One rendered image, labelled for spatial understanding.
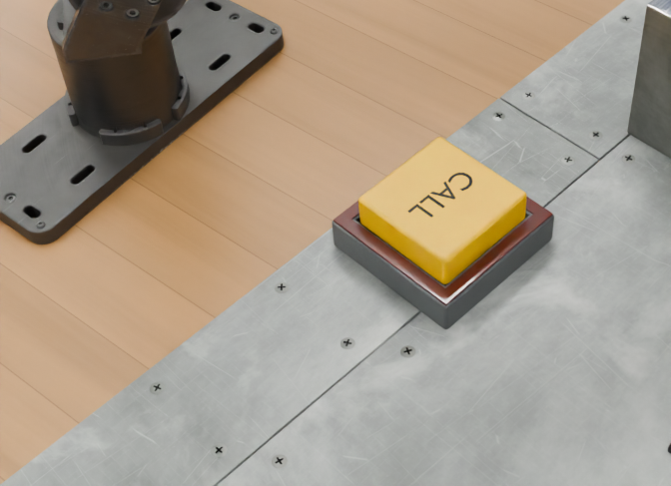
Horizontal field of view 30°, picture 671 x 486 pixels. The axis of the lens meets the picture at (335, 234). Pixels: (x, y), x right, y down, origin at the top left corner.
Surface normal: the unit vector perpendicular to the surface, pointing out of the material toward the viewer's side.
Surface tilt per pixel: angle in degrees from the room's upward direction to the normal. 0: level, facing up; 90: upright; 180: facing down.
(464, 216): 0
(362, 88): 0
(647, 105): 90
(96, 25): 90
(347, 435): 0
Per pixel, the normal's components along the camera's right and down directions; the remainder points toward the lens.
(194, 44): -0.07, -0.64
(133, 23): 0.12, 0.75
